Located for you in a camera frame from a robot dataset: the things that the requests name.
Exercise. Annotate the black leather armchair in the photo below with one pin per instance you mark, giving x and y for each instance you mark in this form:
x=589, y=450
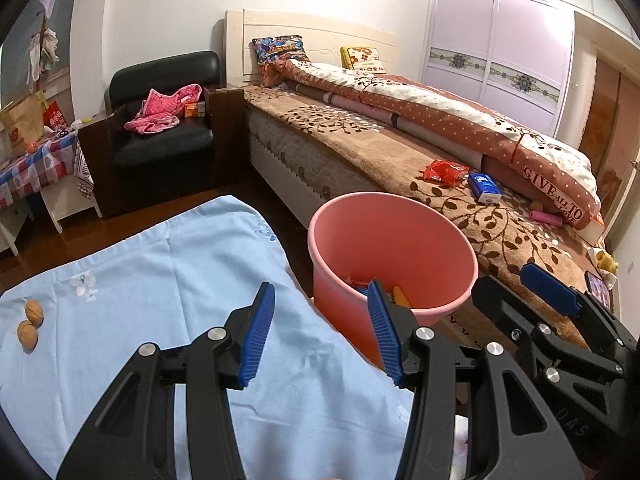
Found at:
x=159, y=150

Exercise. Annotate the colourful cartoon pillow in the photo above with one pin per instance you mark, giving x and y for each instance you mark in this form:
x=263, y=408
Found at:
x=272, y=49

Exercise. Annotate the checkered tablecloth desk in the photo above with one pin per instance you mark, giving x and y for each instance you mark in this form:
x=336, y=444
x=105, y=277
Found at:
x=58, y=173

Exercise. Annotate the bed with brown blanket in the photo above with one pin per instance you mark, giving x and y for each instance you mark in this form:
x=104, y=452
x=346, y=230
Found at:
x=312, y=145

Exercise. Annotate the orange box on armchair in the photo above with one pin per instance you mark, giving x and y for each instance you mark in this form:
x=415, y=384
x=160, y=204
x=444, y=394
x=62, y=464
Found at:
x=194, y=110

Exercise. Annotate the red gift bag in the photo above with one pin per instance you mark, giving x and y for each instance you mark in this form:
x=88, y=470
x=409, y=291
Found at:
x=53, y=117

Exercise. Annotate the pink plastic trash bucket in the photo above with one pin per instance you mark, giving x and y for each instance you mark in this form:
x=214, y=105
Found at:
x=358, y=237

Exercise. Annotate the blue small box on bed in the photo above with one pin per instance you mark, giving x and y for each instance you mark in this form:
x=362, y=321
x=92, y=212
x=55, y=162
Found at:
x=484, y=189

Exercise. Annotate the pink tube on bed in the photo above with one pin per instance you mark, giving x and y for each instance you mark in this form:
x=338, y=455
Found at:
x=543, y=217

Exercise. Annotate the brown walnut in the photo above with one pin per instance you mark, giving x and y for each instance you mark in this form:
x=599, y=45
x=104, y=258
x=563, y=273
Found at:
x=27, y=335
x=34, y=313

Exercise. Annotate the dark wooden side cabinet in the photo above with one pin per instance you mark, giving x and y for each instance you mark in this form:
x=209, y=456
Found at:
x=226, y=113

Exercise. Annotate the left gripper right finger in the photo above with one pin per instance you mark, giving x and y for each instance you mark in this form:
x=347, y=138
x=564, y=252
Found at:
x=419, y=361

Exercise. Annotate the yellow patterned pillow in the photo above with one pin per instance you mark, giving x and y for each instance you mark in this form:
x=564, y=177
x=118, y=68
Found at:
x=364, y=59

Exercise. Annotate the lilac sliding wardrobe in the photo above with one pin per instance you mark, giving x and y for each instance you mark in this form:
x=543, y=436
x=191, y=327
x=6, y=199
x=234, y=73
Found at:
x=513, y=56

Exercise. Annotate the red snack packet on bed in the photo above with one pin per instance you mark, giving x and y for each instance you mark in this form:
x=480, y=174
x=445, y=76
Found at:
x=445, y=172

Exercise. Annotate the hanging white rags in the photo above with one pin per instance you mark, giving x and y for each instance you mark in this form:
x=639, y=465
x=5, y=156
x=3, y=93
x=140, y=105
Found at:
x=42, y=56

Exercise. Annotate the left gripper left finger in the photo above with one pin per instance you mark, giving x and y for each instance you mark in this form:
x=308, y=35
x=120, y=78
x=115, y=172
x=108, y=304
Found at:
x=224, y=357

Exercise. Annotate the light blue table cloth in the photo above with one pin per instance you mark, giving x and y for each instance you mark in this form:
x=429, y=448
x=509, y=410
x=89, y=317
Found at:
x=316, y=409

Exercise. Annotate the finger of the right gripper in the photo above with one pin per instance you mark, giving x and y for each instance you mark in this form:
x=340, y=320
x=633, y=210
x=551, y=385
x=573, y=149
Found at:
x=561, y=298

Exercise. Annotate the rolled floral quilt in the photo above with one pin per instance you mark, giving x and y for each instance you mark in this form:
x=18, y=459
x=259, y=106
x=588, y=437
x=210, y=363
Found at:
x=552, y=167

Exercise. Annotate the white headboard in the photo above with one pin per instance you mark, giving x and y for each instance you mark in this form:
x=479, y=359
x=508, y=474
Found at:
x=322, y=38

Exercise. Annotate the pink clothes on armchair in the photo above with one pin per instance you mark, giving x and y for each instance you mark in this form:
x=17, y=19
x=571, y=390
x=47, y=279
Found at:
x=160, y=112

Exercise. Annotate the brown paper shopping bag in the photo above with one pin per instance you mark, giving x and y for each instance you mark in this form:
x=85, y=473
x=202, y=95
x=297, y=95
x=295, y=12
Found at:
x=23, y=121

